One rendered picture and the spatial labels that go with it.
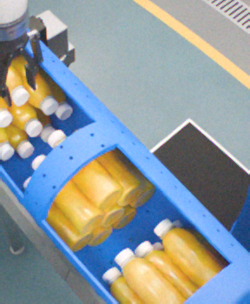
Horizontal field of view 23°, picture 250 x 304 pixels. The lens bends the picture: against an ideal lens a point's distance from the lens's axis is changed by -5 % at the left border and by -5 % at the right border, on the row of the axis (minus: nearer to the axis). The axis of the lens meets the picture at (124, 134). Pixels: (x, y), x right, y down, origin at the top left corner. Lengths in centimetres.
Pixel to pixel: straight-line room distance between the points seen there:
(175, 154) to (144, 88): 47
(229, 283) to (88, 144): 40
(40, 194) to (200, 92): 172
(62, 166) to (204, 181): 129
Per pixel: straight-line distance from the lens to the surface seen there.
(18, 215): 159
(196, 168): 250
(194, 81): 293
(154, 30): 311
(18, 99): 143
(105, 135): 128
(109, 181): 127
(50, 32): 195
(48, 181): 125
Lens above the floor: 229
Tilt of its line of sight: 57 degrees down
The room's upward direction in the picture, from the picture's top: 2 degrees clockwise
